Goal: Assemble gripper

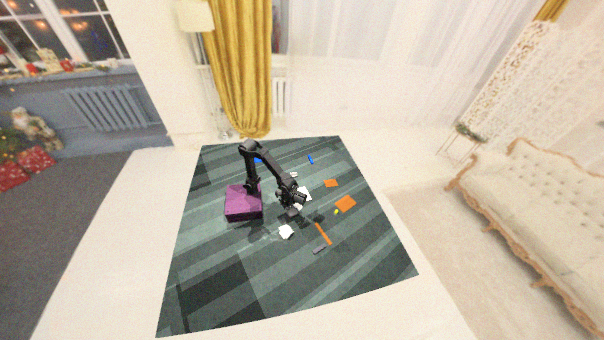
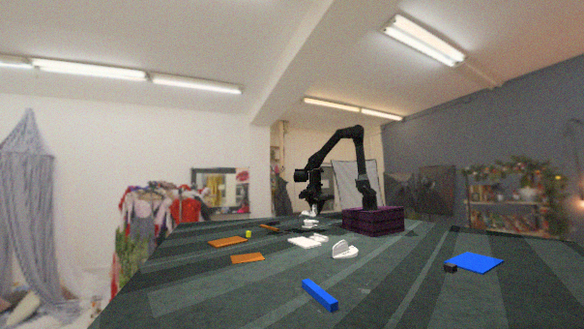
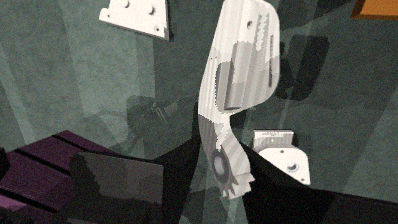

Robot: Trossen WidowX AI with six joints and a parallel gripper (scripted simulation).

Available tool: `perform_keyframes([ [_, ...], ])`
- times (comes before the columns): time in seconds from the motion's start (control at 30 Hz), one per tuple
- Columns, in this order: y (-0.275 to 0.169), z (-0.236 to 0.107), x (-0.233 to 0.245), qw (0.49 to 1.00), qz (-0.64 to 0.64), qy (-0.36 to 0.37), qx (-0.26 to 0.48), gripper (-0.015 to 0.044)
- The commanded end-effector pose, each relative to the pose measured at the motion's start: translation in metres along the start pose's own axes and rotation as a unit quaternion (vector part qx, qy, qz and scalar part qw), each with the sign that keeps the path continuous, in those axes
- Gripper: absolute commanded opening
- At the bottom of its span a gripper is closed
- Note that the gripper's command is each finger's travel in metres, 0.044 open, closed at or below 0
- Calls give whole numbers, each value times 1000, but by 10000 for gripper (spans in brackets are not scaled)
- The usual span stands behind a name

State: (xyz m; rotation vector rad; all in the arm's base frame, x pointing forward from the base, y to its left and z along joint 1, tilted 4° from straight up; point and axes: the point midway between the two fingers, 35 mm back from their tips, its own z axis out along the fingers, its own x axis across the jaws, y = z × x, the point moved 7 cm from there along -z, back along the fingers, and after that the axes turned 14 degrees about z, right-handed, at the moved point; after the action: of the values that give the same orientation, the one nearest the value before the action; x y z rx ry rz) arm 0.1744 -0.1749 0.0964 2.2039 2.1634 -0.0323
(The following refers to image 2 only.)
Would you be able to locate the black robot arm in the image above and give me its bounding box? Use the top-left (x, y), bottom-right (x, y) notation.
top-left (294, 125), bottom-right (381, 211)

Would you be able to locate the blue flat plate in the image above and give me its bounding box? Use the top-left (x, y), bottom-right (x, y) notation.
top-left (444, 253), bottom-right (504, 275)

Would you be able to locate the blue rectangular bar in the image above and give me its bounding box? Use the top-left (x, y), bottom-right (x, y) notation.
top-left (302, 279), bottom-right (338, 313)

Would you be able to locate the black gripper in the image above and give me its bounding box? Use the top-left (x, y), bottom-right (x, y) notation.
top-left (305, 182), bottom-right (335, 214)

